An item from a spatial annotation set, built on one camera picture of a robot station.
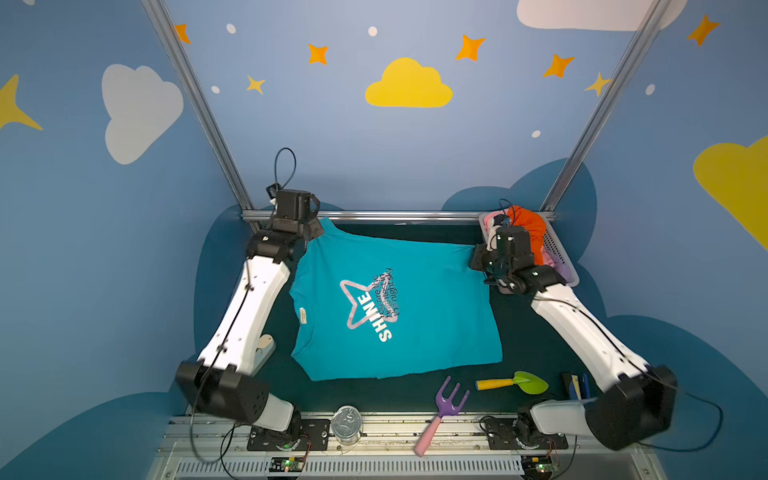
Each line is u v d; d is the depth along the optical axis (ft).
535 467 2.35
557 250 3.41
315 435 2.41
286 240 1.64
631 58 2.52
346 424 2.35
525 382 2.70
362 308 2.57
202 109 2.78
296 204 1.77
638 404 1.31
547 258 3.35
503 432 2.46
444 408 2.59
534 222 3.53
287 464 2.32
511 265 1.95
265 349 2.80
